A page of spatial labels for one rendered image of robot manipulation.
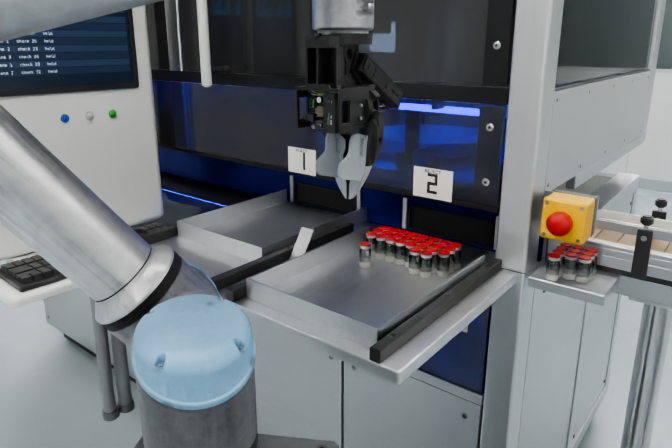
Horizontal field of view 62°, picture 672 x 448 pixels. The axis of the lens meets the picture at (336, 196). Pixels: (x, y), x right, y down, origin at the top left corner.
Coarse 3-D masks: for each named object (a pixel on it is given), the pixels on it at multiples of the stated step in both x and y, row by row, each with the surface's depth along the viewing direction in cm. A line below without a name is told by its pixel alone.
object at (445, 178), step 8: (416, 168) 109; (424, 168) 108; (416, 176) 110; (424, 176) 109; (440, 176) 106; (448, 176) 105; (416, 184) 110; (424, 184) 109; (440, 184) 107; (448, 184) 106; (416, 192) 111; (424, 192) 109; (440, 192) 107; (448, 192) 106; (448, 200) 106
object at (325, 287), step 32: (320, 256) 104; (352, 256) 108; (480, 256) 100; (256, 288) 89; (288, 288) 94; (320, 288) 94; (352, 288) 94; (384, 288) 94; (416, 288) 94; (448, 288) 90; (320, 320) 81; (352, 320) 77; (384, 320) 84
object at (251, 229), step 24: (192, 216) 122; (216, 216) 127; (240, 216) 133; (264, 216) 133; (288, 216) 133; (312, 216) 133; (336, 216) 133; (360, 216) 128; (192, 240) 117; (216, 240) 112; (240, 240) 108; (264, 240) 117; (288, 240) 109
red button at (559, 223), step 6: (552, 216) 91; (558, 216) 91; (564, 216) 90; (546, 222) 92; (552, 222) 91; (558, 222) 91; (564, 222) 90; (570, 222) 90; (552, 228) 92; (558, 228) 91; (564, 228) 90; (570, 228) 90; (552, 234) 92; (558, 234) 91; (564, 234) 91
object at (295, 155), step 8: (288, 152) 130; (296, 152) 129; (304, 152) 127; (312, 152) 126; (288, 160) 131; (296, 160) 129; (312, 160) 126; (288, 168) 131; (296, 168) 130; (312, 168) 127
